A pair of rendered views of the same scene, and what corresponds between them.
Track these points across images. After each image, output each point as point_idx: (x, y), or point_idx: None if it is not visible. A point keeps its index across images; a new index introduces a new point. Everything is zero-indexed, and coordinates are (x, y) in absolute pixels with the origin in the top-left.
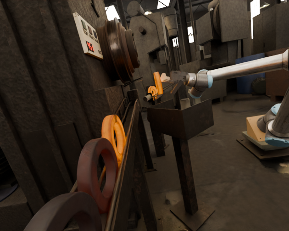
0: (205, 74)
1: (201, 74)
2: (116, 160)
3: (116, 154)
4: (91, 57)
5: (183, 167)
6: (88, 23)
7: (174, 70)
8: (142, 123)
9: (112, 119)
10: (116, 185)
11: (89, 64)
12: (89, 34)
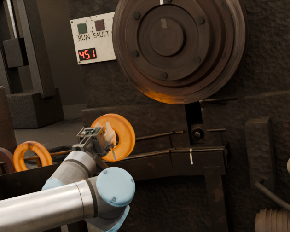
0: (51, 176)
1: (57, 169)
2: (12, 172)
3: (16, 169)
4: (99, 63)
5: None
6: (100, 15)
7: (81, 129)
8: (209, 210)
9: (21, 145)
10: None
11: (89, 75)
12: (95, 33)
